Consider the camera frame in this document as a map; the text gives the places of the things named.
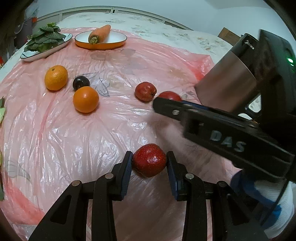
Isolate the pink plastic sheet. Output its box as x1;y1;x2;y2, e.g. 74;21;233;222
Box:
1;33;237;240

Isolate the floral bed sheet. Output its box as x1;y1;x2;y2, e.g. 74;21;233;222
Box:
58;12;232;63

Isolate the right gloved hand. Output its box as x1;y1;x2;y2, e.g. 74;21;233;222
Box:
230;171;295;240

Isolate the dark plum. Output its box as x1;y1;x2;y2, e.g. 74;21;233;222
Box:
72;75;90;91

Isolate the orange rimmed bowl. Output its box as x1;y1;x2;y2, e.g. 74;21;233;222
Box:
74;30;128;50

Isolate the wooden headboard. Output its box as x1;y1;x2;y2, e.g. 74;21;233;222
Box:
218;27;242;46

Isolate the red apple back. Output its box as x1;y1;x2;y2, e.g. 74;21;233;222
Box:
134;82;157;102

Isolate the carrot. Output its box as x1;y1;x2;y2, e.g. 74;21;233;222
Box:
88;25;111;44

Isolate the bok choy piece far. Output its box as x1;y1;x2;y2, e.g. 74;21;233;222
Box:
0;97;6;124

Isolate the orange far back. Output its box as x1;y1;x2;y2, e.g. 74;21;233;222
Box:
44;65;68;91

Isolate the copper electric kettle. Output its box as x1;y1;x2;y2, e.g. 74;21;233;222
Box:
195;33;260;120

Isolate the smooth orange middle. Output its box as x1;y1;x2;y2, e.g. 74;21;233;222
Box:
73;86;99;113

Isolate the white oval plate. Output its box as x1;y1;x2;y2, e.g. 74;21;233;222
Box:
20;33;73;62

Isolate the leafy greens pile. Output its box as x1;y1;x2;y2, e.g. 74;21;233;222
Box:
24;23;66;53

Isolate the white bed frame rail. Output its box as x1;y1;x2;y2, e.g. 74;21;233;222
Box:
35;6;193;31

